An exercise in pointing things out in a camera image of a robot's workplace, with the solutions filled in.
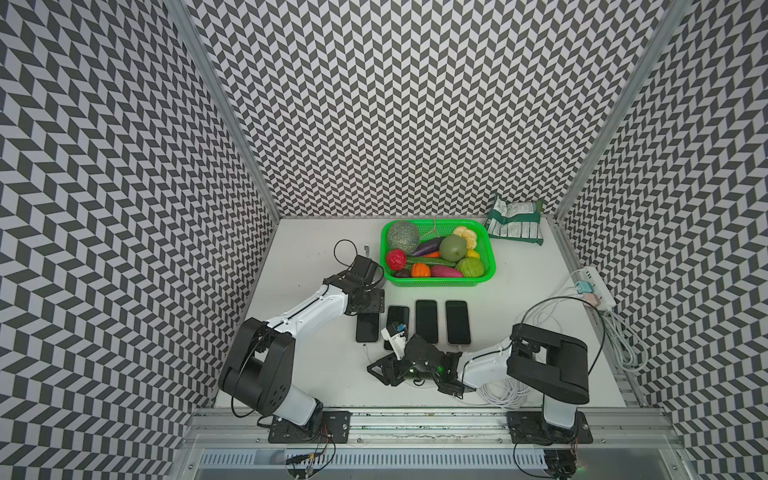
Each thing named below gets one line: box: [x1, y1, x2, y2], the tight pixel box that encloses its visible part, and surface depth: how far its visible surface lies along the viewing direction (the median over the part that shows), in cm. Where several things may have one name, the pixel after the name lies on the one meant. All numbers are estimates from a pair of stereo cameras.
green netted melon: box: [387, 220, 421, 255], surface depth 99 cm
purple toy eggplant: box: [411, 236, 446, 257], surface depth 104 cm
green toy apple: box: [439, 234, 467, 263], surface depth 102 cm
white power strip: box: [578, 266, 617, 309], surface depth 98 cm
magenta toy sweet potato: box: [431, 265, 463, 278], surface depth 98 cm
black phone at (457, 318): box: [446, 300, 471, 345], surface depth 93 cm
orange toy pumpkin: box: [411, 262, 431, 277], surface depth 98 cm
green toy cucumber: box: [406, 256, 456, 268], surface depth 101 cm
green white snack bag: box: [484, 193, 544, 246], surface depth 111 cm
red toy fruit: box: [386, 248, 407, 271], surface depth 96 cm
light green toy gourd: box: [455, 257, 484, 278], surface depth 96 cm
